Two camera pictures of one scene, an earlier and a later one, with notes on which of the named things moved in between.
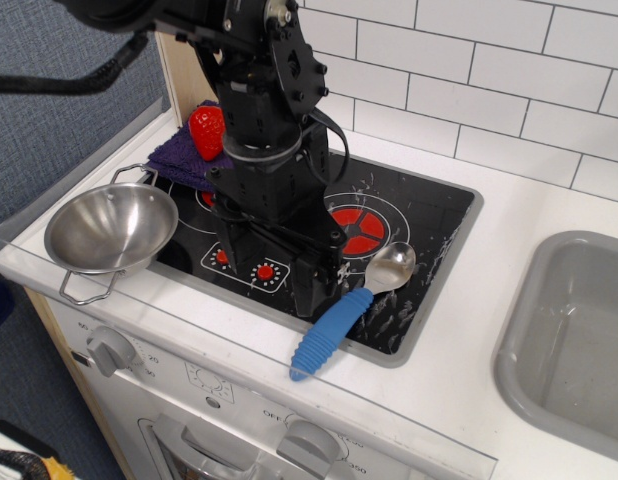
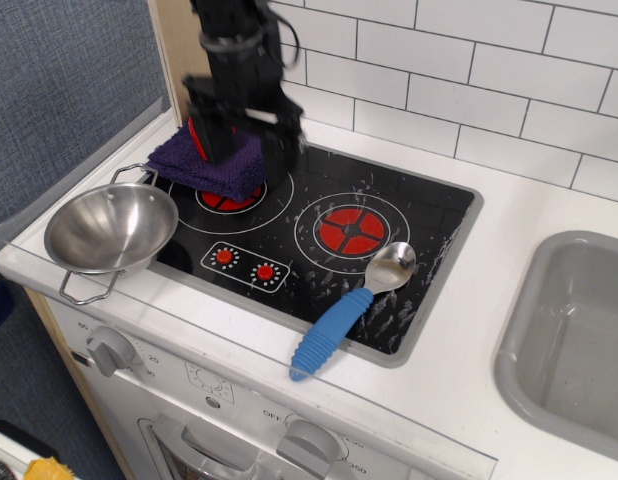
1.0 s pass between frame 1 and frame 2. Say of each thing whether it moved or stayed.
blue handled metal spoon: stayed
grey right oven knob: stayed
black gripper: moved
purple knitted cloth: stayed
